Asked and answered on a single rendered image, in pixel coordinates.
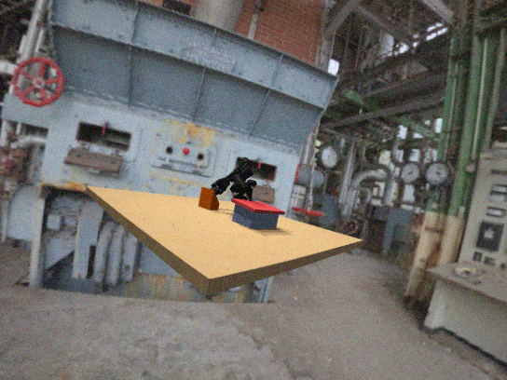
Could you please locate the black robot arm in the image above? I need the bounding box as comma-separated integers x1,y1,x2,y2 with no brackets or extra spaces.
210,157,254,195

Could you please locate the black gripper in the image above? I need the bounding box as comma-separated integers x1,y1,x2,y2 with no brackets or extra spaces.
233,180,257,201

